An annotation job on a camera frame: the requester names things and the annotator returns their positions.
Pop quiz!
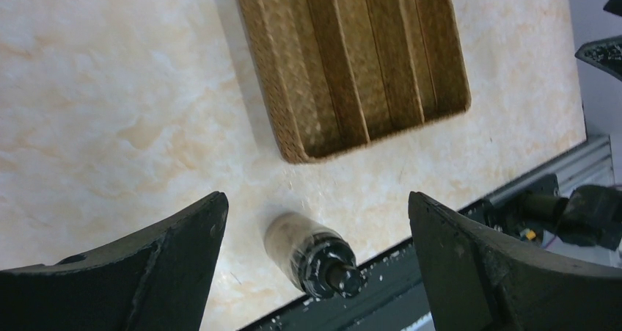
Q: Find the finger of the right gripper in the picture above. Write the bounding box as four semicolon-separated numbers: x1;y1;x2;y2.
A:
603;0;622;17

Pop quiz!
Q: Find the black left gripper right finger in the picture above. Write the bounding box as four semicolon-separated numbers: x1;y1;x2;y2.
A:
409;192;621;330

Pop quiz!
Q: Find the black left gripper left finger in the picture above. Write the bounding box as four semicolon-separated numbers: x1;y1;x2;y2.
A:
1;192;229;330

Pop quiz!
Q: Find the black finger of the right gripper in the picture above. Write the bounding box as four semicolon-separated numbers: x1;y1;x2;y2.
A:
574;35;621;80

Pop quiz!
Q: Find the black lid pepper shaker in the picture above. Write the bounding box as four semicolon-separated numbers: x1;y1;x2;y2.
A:
264;212;366;299

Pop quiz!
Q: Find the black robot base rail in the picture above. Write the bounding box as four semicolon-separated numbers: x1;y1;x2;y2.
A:
238;172;622;331

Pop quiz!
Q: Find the woven bamboo divided tray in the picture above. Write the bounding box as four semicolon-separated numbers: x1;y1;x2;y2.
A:
238;0;471;164

